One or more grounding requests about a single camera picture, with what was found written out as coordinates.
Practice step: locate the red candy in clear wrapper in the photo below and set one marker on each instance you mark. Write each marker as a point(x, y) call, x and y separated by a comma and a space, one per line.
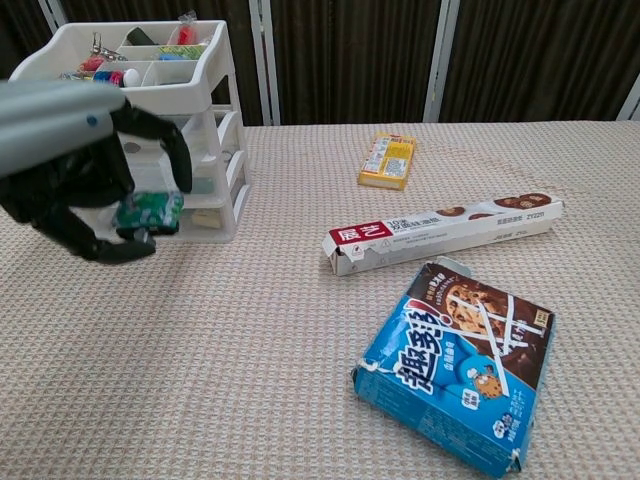
point(184, 32)

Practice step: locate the clear plastic drawer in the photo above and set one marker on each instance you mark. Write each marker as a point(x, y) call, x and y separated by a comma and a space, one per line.
point(215, 175)
point(210, 130)
point(210, 220)

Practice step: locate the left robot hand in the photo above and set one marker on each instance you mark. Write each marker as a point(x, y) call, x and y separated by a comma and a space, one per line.
point(50, 130)

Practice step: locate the blue cookie box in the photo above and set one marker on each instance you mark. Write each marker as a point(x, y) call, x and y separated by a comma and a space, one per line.
point(450, 380)

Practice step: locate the beige woven tablecloth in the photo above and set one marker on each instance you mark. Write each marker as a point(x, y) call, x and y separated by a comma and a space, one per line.
point(250, 350)

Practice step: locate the pink round disc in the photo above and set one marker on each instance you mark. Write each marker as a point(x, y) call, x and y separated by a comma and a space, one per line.
point(117, 78)

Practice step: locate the colourful candy packet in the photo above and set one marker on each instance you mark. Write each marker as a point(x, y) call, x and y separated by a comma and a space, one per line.
point(75, 76)
point(92, 63)

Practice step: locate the green yellow packet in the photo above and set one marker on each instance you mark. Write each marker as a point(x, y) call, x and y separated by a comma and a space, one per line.
point(182, 51)

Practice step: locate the long white baking paper box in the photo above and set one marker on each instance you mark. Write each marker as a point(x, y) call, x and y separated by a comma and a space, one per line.
point(440, 232)

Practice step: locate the blue round disc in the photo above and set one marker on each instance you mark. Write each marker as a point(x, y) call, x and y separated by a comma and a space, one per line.
point(102, 76)

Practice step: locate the small yellow carton box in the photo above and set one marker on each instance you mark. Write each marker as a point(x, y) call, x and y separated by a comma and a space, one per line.
point(387, 162)

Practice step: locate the white partition post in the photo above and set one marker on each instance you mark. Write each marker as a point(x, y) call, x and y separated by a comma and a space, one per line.
point(631, 102)
point(444, 60)
point(54, 12)
point(264, 60)

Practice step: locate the small green toy tank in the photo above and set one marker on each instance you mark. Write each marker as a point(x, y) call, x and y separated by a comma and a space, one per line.
point(150, 210)

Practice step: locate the white plastic drawer organizer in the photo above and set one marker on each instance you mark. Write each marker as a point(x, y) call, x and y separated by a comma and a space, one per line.
point(200, 95)

